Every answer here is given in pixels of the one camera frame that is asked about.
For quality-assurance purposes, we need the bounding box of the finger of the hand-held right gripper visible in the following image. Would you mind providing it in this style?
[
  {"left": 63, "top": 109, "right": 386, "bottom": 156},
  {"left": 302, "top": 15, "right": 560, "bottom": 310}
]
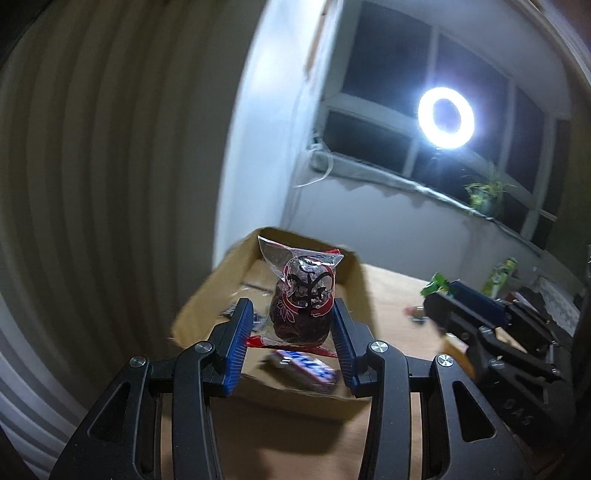
[
  {"left": 424, "top": 293, "right": 568, "bottom": 384},
  {"left": 450, "top": 279, "right": 561, "bottom": 344}
]

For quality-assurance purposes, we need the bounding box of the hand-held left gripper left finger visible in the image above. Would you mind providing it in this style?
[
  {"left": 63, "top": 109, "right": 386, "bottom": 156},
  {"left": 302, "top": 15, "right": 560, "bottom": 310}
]
[{"left": 55, "top": 298, "right": 254, "bottom": 480}]

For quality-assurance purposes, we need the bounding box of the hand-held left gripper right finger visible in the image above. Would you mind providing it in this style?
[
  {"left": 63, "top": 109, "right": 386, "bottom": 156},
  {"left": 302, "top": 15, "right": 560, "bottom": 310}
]
[{"left": 330, "top": 298, "right": 525, "bottom": 480}]

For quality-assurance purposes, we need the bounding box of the green snack packet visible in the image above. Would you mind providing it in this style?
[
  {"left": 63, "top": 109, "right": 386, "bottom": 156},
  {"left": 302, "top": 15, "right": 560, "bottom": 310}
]
[{"left": 420, "top": 272, "right": 455, "bottom": 296}]

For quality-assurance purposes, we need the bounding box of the blue white candy bar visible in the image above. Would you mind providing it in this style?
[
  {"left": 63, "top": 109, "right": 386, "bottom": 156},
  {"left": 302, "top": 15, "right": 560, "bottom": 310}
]
[{"left": 270, "top": 348, "right": 340, "bottom": 393}]

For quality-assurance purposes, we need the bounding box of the brown cardboard box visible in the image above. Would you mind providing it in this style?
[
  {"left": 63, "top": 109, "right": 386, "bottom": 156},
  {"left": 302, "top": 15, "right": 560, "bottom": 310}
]
[{"left": 172, "top": 226, "right": 377, "bottom": 421}]

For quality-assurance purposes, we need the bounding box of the dark red date packet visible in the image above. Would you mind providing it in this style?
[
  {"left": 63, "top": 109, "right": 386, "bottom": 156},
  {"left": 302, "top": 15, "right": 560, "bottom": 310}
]
[{"left": 247, "top": 234, "right": 345, "bottom": 357}]

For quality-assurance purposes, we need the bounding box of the green drink bottle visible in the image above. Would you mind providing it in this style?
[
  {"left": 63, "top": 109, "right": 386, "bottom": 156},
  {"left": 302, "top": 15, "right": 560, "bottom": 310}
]
[{"left": 482, "top": 257, "right": 518, "bottom": 298}]

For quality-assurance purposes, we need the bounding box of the white lace cloth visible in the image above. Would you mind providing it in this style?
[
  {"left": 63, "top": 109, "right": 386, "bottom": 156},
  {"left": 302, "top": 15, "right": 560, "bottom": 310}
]
[{"left": 538, "top": 277, "right": 580, "bottom": 330}]

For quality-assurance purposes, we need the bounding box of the potted spider plant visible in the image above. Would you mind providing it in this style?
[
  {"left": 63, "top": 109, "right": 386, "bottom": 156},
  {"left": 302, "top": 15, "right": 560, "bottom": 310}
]
[{"left": 464, "top": 171, "right": 515, "bottom": 217}]

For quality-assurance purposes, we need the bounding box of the grey windowsill cloth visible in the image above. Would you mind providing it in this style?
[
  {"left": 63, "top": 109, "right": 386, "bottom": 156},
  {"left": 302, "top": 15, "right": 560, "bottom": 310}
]
[{"left": 309, "top": 150, "right": 546, "bottom": 250}]

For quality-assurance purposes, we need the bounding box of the striped curtain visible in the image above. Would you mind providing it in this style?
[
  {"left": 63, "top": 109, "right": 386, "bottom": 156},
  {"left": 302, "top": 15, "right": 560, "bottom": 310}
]
[{"left": 0, "top": 28, "right": 259, "bottom": 462}]

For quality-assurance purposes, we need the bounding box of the white cable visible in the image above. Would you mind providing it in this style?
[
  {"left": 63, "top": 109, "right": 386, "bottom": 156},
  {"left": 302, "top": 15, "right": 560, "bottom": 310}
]
[{"left": 293, "top": 83, "right": 333, "bottom": 188}]

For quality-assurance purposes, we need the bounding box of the ring light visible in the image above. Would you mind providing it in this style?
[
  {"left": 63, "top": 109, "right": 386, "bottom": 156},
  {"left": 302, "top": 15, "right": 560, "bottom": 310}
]
[{"left": 418, "top": 87, "right": 475, "bottom": 149}]

